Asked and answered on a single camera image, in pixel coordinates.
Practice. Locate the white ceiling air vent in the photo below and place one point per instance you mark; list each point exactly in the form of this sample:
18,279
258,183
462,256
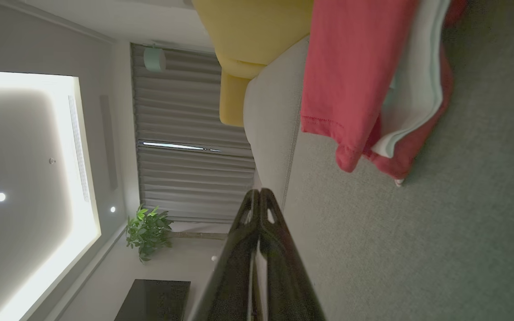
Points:
78,147

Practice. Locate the red and white sports jersey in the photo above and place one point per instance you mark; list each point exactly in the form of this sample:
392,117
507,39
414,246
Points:
346,67

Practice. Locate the black television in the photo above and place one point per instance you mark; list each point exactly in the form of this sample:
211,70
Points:
154,301

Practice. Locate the grey pleated curtain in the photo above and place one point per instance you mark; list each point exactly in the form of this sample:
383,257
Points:
194,187
181,107

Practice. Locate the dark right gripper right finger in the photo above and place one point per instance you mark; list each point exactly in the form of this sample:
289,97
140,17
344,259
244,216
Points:
288,276

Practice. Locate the small yellow sofa cushion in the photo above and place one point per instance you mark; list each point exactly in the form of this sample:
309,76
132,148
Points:
232,102

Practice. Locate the pale green floor lamp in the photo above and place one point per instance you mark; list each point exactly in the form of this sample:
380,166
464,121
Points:
154,59

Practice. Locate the large yellow sofa cushion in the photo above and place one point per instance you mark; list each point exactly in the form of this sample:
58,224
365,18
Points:
257,31

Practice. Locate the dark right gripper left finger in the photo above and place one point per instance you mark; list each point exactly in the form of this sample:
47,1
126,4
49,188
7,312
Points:
234,276

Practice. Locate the grey sofa cushion with seam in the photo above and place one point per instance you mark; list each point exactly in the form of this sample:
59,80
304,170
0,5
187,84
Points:
270,125

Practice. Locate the green leafy potted plant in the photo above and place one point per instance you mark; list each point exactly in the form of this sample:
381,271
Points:
147,232

